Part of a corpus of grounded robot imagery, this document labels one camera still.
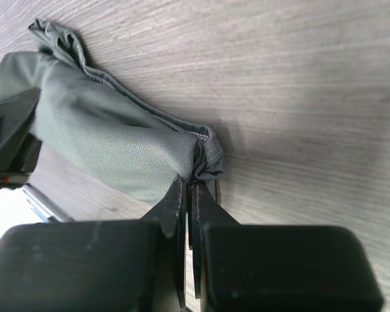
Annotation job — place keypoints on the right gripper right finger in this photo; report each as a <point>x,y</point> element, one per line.
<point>244,267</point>

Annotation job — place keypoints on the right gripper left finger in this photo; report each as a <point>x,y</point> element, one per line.
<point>112,265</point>

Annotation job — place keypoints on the grey t shirt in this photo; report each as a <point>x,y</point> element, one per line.
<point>88,117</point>

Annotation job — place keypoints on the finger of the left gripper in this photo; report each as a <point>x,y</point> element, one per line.
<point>19,150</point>

